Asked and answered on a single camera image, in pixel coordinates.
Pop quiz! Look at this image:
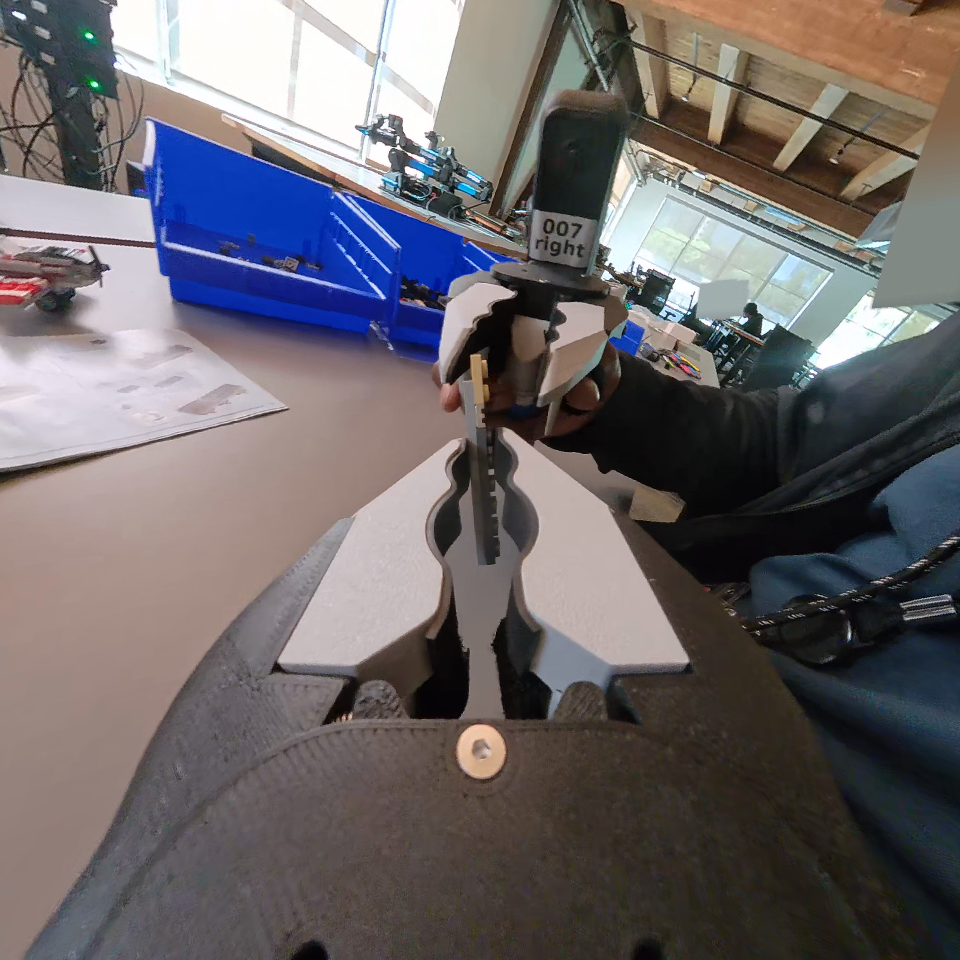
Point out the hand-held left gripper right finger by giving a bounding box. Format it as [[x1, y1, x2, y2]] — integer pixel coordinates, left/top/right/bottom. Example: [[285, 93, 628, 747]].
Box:
[[497, 441, 691, 717]]

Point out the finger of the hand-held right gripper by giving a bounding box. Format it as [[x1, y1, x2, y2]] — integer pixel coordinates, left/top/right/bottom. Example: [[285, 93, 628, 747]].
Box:
[[537, 300, 612, 438], [436, 285, 520, 390]]

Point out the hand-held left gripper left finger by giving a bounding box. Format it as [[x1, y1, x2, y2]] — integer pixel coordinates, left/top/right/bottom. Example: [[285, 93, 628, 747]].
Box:
[[276, 438, 468, 676]]

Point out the long grey plate brick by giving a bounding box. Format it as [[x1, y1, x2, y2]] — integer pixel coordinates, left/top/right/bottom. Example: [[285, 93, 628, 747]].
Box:
[[461, 378, 502, 565]]

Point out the person's right forearm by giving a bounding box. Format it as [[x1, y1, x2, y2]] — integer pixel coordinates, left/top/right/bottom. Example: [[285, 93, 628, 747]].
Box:
[[577, 351, 834, 530]]

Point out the grey desk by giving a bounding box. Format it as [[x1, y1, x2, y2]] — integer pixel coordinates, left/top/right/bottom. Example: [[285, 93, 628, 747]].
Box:
[[0, 238, 639, 960]]

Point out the person's right hand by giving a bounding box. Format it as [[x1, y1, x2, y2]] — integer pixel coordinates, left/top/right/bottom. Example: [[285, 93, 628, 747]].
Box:
[[441, 346, 624, 445]]

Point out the cluttered white table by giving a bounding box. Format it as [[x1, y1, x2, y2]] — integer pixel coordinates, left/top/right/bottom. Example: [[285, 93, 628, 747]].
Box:
[[626, 303, 725, 387]]

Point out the small tan block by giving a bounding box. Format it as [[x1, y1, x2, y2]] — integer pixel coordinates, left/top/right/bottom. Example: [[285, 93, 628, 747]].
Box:
[[628, 491, 687, 524]]

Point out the black office chair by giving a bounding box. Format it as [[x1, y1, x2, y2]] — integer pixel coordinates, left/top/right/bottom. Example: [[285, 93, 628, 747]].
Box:
[[738, 326, 815, 393]]

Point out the long wooden workbench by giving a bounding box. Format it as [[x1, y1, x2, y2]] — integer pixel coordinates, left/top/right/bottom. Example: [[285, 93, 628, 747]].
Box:
[[222, 112, 534, 260]]

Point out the large blue storage bin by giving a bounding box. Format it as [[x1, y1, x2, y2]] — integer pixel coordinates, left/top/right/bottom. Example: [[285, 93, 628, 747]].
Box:
[[142, 116, 396, 325]]

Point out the person's black jacket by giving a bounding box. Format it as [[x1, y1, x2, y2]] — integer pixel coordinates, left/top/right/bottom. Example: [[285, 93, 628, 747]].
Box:
[[637, 307, 960, 594]]

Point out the brick instruction booklet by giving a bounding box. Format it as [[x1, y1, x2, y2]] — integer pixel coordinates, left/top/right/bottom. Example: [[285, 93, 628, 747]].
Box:
[[0, 327, 290, 474]]

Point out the person's blue hoodie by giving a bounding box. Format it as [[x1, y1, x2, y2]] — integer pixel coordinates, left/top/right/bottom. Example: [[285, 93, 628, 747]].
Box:
[[750, 442, 960, 960]]

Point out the grey table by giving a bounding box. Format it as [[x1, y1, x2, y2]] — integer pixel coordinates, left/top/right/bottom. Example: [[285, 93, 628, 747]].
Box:
[[0, 174, 156, 243]]

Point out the red white brick aircraft model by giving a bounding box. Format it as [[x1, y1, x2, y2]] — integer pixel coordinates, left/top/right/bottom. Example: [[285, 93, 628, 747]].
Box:
[[0, 232, 112, 313]]

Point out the braided black white drawstring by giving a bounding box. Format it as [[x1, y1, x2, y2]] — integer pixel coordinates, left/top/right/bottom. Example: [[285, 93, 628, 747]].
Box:
[[738, 531, 960, 667]]

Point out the black equipment rack with cables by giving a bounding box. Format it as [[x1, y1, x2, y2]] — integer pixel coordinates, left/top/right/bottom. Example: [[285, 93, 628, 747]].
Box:
[[0, 0, 147, 192]]

